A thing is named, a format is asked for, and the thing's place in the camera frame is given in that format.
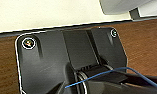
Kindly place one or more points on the dark robot base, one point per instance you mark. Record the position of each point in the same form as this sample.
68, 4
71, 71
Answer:
44, 63

